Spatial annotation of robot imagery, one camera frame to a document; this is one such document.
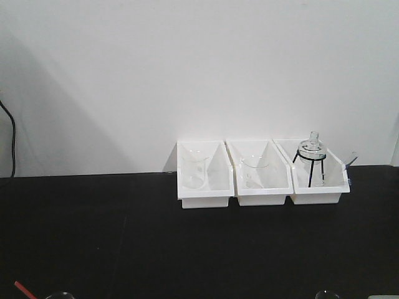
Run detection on red plastic spoon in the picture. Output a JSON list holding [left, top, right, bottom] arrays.
[[14, 281, 37, 299]]

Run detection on tall clear glass beaker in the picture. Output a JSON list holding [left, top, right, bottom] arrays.
[[182, 149, 208, 189]]

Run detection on left white plastic bin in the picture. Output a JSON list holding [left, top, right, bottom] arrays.
[[176, 140, 234, 209]]

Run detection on white plastic bin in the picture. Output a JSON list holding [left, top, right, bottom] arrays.
[[176, 140, 234, 209], [226, 140, 294, 206], [273, 138, 350, 204]]

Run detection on wide clear glass beaker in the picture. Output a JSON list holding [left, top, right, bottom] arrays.
[[241, 155, 269, 189]]

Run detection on middle white plastic bin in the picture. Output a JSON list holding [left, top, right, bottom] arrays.
[[226, 140, 294, 206]]

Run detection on glass flask on stand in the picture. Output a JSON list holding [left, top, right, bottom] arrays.
[[298, 131, 327, 183]]

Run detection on right white plastic bin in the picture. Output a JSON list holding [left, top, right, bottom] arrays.
[[273, 138, 350, 204]]

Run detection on clear glass tube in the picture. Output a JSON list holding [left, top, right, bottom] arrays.
[[344, 151, 358, 168]]

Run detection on glass beaker bottom right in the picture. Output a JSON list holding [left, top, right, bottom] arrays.
[[315, 290, 341, 299]]

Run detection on glass beaker bottom left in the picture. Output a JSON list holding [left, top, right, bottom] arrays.
[[46, 291, 75, 299]]

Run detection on black wire tripod stand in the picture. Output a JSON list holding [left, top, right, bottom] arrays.
[[292, 150, 327, 187]]

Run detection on black cable on wall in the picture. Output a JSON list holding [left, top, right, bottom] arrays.
[[0, 99, 17, 179]]

